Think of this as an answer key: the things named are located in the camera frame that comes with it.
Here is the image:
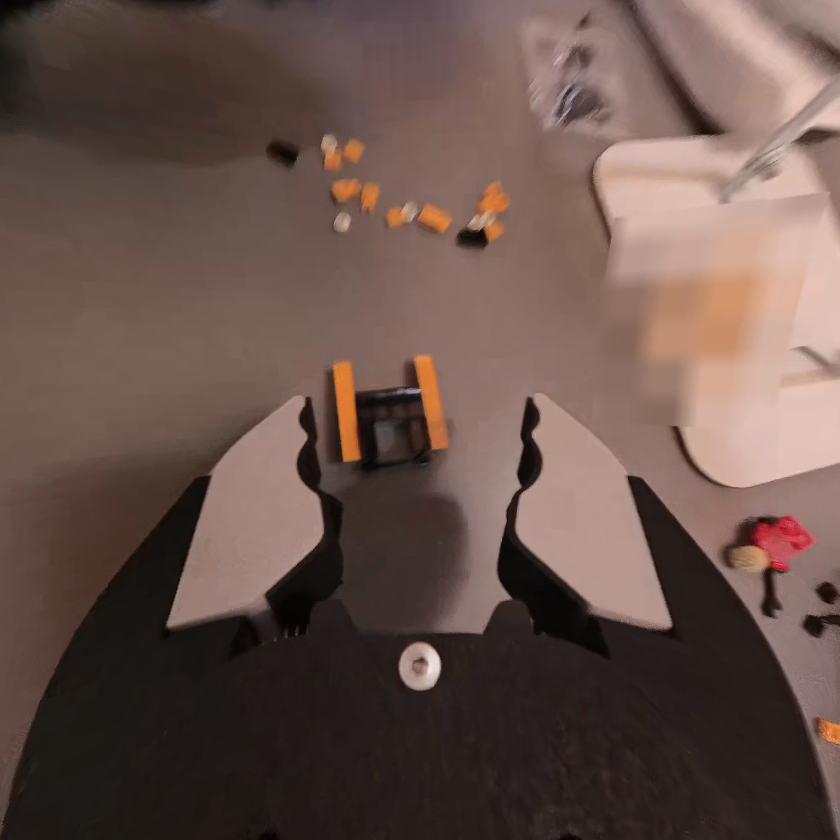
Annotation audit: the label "orange black lego assembly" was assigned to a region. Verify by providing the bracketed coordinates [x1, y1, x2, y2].
[330, 354, 451, 471]

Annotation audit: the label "scattered small orange lego pieces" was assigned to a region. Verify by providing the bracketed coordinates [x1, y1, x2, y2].
[264, 133, 514, 252]

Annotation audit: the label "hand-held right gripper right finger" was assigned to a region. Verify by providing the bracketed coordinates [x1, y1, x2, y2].
[495, 392, 675, 658]

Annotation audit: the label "red lego piece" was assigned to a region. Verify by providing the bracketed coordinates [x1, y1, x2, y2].
[751, 516, 816, 573]

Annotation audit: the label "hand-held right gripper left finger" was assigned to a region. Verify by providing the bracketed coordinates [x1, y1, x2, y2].
[164, 394, 347, 643]

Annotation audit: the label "white metal book stand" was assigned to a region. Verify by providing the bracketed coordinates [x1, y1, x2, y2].
[591, 72, 840, 490]

